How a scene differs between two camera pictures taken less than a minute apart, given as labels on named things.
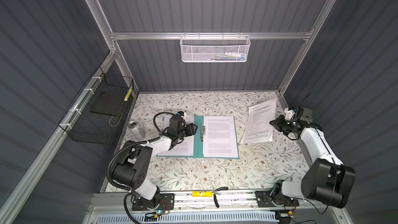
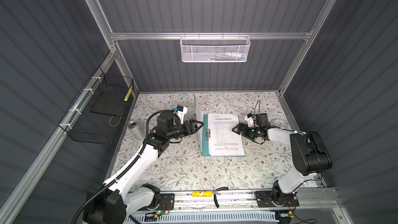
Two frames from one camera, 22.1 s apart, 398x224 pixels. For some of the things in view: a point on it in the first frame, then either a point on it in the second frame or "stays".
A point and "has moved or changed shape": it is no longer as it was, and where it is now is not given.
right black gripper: x=277 y=124 → x=241 y=126
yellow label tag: x=202 y=193 stays
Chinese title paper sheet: x=257 y=127 has moved or changed shape
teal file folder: x=198 y=151 → x=205 y=151
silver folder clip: x=202 y=131 has moved or changed shape
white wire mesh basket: x=215 y=48 stays
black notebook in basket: x=110 y=102 stays
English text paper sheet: x=186 y=148 → x=199 y=111
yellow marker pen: x=128 y=94 stays
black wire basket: x=94 y=115 stays
